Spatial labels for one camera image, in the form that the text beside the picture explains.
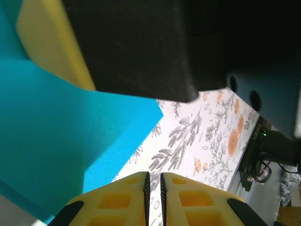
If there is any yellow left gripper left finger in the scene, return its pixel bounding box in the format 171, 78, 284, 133
48, 171, 151, 226

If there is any blue square paper sheet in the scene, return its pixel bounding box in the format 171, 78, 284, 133
0, 0, 165, 226

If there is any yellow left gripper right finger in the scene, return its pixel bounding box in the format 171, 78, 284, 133
160, 172, 269, 226

